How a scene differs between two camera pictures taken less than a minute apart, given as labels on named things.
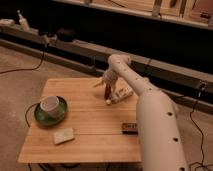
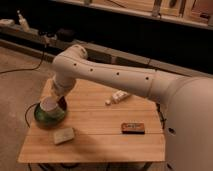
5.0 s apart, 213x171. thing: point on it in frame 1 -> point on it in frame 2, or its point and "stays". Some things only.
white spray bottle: x=24 y=25 stays
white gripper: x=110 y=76 -> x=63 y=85
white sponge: x=63 y=136 stays
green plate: x=51 y=118 stays
